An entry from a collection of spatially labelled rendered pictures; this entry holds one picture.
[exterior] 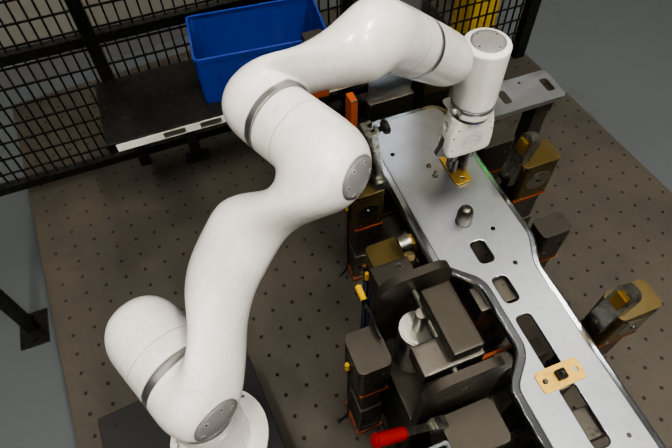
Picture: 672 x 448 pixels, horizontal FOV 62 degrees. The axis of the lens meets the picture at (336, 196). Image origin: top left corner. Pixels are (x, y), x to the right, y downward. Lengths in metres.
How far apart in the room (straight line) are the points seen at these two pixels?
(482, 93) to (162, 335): 0.66
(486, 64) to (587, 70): 2.24
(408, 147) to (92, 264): 0.86
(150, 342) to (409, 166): 0.68
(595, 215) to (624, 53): 1.83
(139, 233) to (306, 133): 1.00
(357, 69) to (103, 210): 1.11
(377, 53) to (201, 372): 0.46
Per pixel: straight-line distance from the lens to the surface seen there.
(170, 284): 1.48
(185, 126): 1.33
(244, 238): 0.70
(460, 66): 0.86
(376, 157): 1.06
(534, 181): 1.29
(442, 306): 0.86
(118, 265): 1.55
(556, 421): 1.04
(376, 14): 0.69
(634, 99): 3.14
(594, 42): 3.40
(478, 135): 1.14
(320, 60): 0.68
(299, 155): 0.64
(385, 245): 1.04
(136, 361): 0.84
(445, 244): 1.13
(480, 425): 0.92
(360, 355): 0.93
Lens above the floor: 1.96
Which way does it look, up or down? 54 degrees down
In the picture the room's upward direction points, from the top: 2 degrees counter-clockwise
